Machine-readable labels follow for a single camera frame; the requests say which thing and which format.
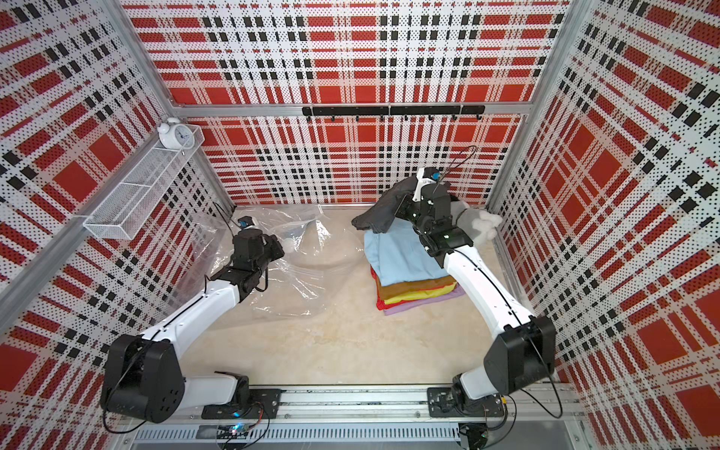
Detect dark grey trousers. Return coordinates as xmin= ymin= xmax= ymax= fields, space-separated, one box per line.
xmin=351 ymin=177 xmax=417 ymax=234

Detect light blue garment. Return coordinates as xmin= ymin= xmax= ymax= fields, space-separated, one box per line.
xmin=364 ymin=219 xmax=448 ymax=287

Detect clear plastic vacuum bag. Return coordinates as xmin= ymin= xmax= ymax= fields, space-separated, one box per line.
xmin=170 ymin=204 xmax=365 ymax=329

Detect lime green trousers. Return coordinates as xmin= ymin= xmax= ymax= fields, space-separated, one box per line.
xmin=382 ymin=283 xmax=457 ymax=305

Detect purple trousers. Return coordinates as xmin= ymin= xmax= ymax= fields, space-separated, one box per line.
xmin=377 ymin=287 xmax=465 ymax=316

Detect red trousers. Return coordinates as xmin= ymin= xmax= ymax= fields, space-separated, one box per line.
xmin=369 ymin=268 xmax=393 ymax=311

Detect brown trousers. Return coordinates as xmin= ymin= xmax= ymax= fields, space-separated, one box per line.
xmin=374 ymin=276 xmax=456 ymax=301

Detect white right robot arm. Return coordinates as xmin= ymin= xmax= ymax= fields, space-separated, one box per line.
xmin=394 ymin=177 xmax=557 ymax=416

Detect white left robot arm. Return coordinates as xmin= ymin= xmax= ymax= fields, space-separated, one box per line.
xmin=99 ymin=226 xmax=285 ymax=424

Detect white vacuum bag valve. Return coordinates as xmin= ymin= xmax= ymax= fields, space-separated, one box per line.
xmin=281 ymin=238 xmax=296 ymax=254

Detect grey white plush toy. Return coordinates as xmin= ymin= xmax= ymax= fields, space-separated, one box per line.
xmin=451 ymin=201 xmax=503 ymax=249

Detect white alarm clock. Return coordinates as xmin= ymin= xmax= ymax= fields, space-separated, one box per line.
xmin=157 ymin=117 xmax=195 ymax=150

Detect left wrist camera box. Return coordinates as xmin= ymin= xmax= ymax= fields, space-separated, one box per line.
xmin=235 ymin=216 xmax=258 ymax=231

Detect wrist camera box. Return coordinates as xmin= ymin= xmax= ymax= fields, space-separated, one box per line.
xmin=412 ymin=167 xmax=442 ymax=203
xmin=235 ymin=216 xmax=258 ymax=231

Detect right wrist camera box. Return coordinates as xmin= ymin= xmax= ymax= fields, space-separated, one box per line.
xmin=412 ymin=167 xmax=442 ymax=203

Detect black wall hook rail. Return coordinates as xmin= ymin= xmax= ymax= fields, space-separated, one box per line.
xmin=301 ymin=104 xmax=487 ymax=119

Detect white wire wall shelf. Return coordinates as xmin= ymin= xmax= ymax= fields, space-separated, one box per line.
xmin=84 ymin=123 xmax=204 ymax=240

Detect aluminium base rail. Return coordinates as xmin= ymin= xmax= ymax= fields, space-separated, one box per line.
xmin=112 ymin=382 xmax=598 ymax=449

